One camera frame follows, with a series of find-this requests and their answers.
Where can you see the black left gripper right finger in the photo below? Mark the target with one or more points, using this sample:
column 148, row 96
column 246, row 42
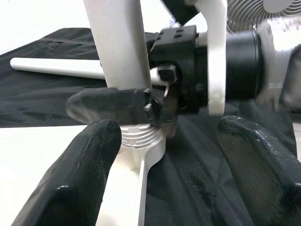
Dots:
column 263, row 169

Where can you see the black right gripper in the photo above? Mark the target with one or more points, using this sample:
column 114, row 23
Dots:
column 185, row 58

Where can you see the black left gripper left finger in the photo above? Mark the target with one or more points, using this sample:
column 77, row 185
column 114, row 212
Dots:
column 70, row 179

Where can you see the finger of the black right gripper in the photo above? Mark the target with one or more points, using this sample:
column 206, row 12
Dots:
column 108, row 106

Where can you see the white plastic children table top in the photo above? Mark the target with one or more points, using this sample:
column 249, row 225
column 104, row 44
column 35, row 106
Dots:
column 23, row 141

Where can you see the white plastic table leg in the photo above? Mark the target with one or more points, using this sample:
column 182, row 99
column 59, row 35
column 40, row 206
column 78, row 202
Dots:
column 117, row 42
column 58, row 67

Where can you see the black table cloth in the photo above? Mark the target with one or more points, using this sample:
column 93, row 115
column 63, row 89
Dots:
column 35, row 99

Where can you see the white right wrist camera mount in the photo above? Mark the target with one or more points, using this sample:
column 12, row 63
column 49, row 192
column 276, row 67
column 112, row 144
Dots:
column 216, row 58

